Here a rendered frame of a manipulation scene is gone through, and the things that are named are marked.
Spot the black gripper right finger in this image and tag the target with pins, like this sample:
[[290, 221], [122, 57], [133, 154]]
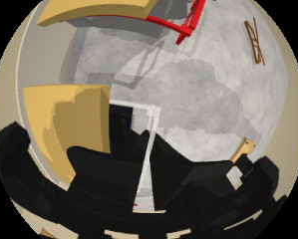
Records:
[[171, 171]]

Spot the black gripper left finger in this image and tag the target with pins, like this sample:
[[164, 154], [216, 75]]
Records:
[[123, 167]]

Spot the cream flat panel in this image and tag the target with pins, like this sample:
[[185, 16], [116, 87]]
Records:
[[43, 59]]

